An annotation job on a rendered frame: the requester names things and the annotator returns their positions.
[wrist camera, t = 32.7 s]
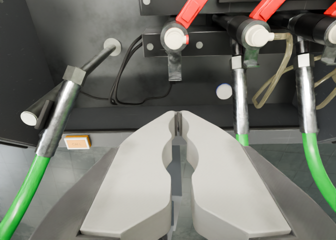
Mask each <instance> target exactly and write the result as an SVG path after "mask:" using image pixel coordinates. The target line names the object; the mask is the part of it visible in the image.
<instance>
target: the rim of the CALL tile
mask: <svg viewBox="0 0 336 240"><path fill-rule="evenodd" d="M64 140H65V143H66V146H67V149H89V148H90V145H89V142H88V139H87V137H74V138H64ZM66 140H85V142H86V145H87V148H69V147H68V144H67V141H66Z"/></svg>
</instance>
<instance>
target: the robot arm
mask: <svg viewBox="0 0 336 240"><path fill-rule="evenodd" d="M178 127H179V136H182V137H183V138H184V139H185V140H186V142H187V150H186V159H187V161H188V162H189V163H190V164H191V165H192V167H193V168H194V170H195V171H194V173H193V175H192V178H191V212H192V220H193V226H194V229H195V230H196V232H197V233H198V234H200V235H201V236H203V237H204V238H206V239H208V240H336V224H335V222H334V221H333V220H332V219H331V218H330V217H329V216H328V214H327V213H326V212H325V211H324V210H323V209H322V208H321V207H320V206H319V205H318V204H317V203H316V202H315V201H314V200H313V199H312V198H311V197H310V196H309V195H308V194H307V193H305V192H304V191H303V190H302V189H301V188H300V187H299V186H297V185H296V184H295V183H294V182H293V181H291V180H290V179H289V178H288V177H287V176H286V175H284V174H283V173H282V172H281V171H280V170H278V169H277V168H276V167H275V166H274V165H273V164H271V163H270V162H269V161H268V160H267V159H265V158H264V157H263V156H262V155H261V154H259V153H258V152H257V151H256V150H255V149H254V148H252V147H251V146H243V145H242V144H241V143H240V142H239V141H237V140H236V139H235V138H234V137H232V136H231V135H230V134H228V133H227V132H226V131H224V130H223V129H221V128H219V127H218V126H216V125H214V124H212V123H210V122H208V121H206V120H204V119H202V118H200V117H198V116H196V115H195V114H193V113H191V112H189V111H184V110H183V111H180V112H175V111H168V112H166V113H165V114H163V115H161V116H160V117H158V118H157V119H155V120H153V121H151V122H149V123H148V124H146V125H144V126H143V127H141V128H140V129H138V130H137V131H135V132H134V133H132V134H131V135H130V136H129V137H128V138H126V139H125V140H124V141H123V142H122V143H121V144H120V145H119V146H118V147H117V148H110V149H109V150H108V151H107V152H106V153H105V154H104V155H103V156H102V157H101V158H100V159H99V160H98V161H97V162H96V163H95V164H94V165H93V166H92V167H91V168H90V169H88V170H87V171H86V172H85V173H84V174H83V175H82V176H81V177H80V178H79V179H78V180H77V181H76V182H75V183H74V184H73V185H72V186H71V187H70V188H69V189H68V190H67V191H66V192H65V193H64V194H63V195H62V196H61V197H60V198H59V199H58V200H57V202H56V203H55V204H54V205H53V206H52V207H51V209H50V210H49V211H48V212H47V214H46V215H45V216H44V218H43V219H42V220H41V222H40V223H39V224H38V226H37V227H36V229H35V230H34V232H33V233H32V235H31V236H30V238H29V240H168V237H167V235H166V234H167V233H168V232H169V230H170V228H171V221H172V188H171V176H170V174H169V173H168V172H167V170H166V168H167V166H168V165H169V164H170V162H171V161H172V140H173V139H174V137H175V136H178Z"/></svg>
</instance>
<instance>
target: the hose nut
mask: <svg viewBox="0 0 336 240"><path fill-rule="evenodd" d="M87 76H88V74H87V73H86V72H85V71H83V70H82V69H81V68H79V67H76V66H75V67H73V66H69V65H68V66H67V68H66V71H65V73H64V75H63V79H64V80H68V81H71V82H74V83H76V84H78V85H80V86H81V87H83V86H84V83H85V81H86V78H87Z"/></svg>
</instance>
